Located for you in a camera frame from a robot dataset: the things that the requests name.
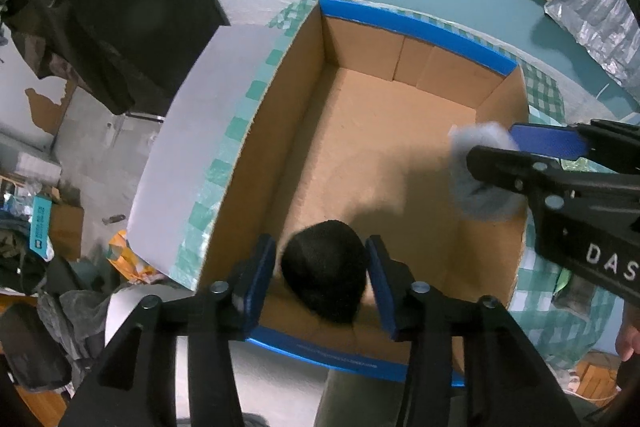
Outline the black fluffy ball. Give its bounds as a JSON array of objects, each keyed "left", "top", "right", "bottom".
[{"left": 280, "top": 219, "right": 372, "bottom": 326}]

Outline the person's right hand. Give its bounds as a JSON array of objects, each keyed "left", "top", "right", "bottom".
[{"left": 616, "top": 316, "right": 640, "bottom": 364}]

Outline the blue cardboard box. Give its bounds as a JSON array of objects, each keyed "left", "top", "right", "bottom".
[{"left": 196, "top": 0, "right": 532, "bottom": 389}]

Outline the green sparkly cloth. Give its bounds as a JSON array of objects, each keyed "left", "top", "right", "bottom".
[{"left": 559, "top": 156, "right": 604, "bottom": 173}]

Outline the black bag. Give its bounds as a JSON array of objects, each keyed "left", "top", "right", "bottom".
[{"left": 0, "top": 302, "right": 72, "bottom": 391}]

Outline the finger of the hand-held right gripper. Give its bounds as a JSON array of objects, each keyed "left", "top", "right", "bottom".
[
  {"left": 511, "top": 119, "right": 640, "bottom": 176},
  {"left": 465, "top": 145, "right": 567, "bottom": 200}
]

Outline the brown cardboard box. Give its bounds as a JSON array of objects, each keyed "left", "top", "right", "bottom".
[{"left": 47, "top": 202, "right": 85, "bottom": 261}]

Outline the orange plastic bag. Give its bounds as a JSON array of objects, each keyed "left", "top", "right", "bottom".
[{"left": 107, "top": 229, "right": 162, "bottom": 284}]

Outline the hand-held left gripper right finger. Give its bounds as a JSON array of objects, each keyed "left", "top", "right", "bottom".
[{"left": 366, "top": 234, "right": 582, "bottom": 427}]

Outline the silver tarp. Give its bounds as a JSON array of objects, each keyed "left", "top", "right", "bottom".
[{"left": 543, "top": 0, "right": 640, "bottom": 88}]

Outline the grey fluffy ball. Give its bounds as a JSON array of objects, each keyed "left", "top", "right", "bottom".
[{"left": 447, "top": 119, "right": 529, "bottom": 221}]

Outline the dark grey cloth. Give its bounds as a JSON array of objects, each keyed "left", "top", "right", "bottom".
[{"left": 552, "top": 276, "right": 597, "bottom": 321}]

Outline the checkered plastic bag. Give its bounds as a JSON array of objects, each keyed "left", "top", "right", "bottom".
[{"left": 126, "top": 0, "right": 622, "bottom": 359}]

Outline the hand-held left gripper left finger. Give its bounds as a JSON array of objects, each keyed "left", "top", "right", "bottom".
[{"left": 59, "top": 233, "right": 278, "bottom": 427}]

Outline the blue carton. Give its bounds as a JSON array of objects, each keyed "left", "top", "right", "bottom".
[{"left": 27, "top": 194, "right": 54, "bottom": 256}]

